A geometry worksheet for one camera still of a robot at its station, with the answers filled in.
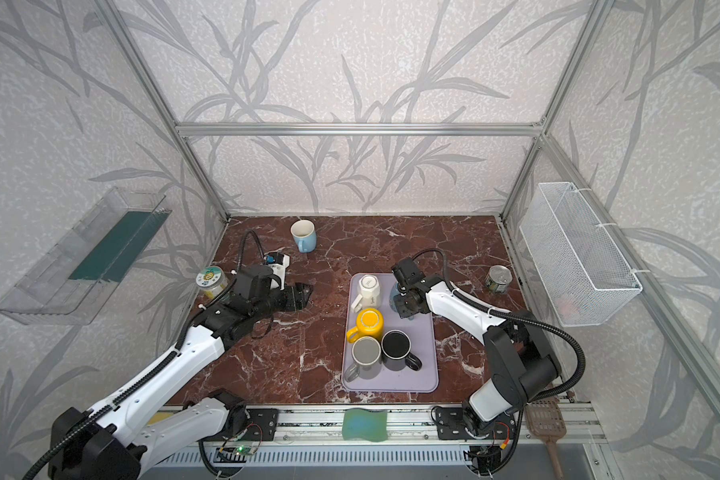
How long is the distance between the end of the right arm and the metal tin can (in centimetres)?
33

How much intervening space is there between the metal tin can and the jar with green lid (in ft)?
2.85

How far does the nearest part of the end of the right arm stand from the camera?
2.08 feet

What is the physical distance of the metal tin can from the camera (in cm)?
97

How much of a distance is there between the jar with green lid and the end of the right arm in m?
0.58

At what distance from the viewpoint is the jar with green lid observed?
36.6 inches
